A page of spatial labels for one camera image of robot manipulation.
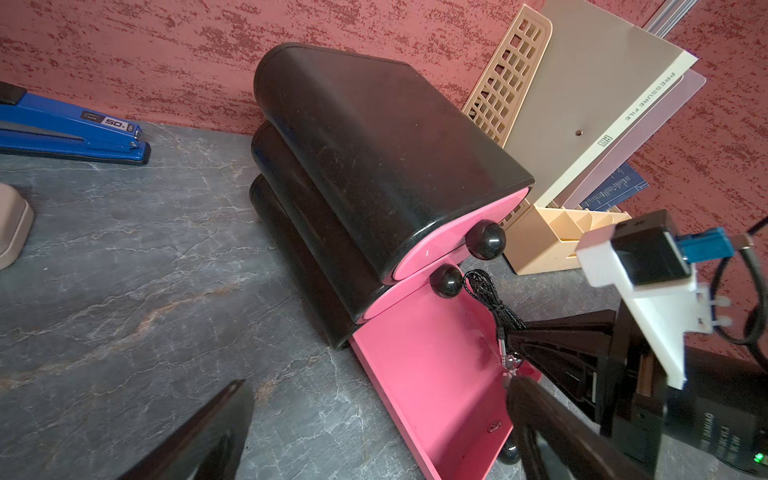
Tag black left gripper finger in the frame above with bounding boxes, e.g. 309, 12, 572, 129
121, 379, 254, 479

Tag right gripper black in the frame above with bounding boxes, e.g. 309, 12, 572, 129
506, 305, 767, 479

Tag black earphones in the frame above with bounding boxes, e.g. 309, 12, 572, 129
463, 269, 528, 374

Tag black pink drawer cabinet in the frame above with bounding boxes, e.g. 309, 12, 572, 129
250, 43, 534, 479

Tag beige file organizer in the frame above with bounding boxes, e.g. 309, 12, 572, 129
462, 5, 629, 275

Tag dark blue notebook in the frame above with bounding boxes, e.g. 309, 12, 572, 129
579, 162, 649, 211

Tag translucent grey folder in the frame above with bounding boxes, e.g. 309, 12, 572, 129
551, 70, 706, 209

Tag pink pencil case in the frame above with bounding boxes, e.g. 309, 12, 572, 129
0, 184, 34, 270

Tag beige paper folder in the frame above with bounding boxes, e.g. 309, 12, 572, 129
505, 1, 697, 207

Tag blue black stapler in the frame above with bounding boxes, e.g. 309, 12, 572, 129
1, 82, 151, 166

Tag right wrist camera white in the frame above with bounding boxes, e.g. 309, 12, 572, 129
575, 210, 735, 390

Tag aluminium corner post right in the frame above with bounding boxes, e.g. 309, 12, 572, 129
643, 0, 698, 38

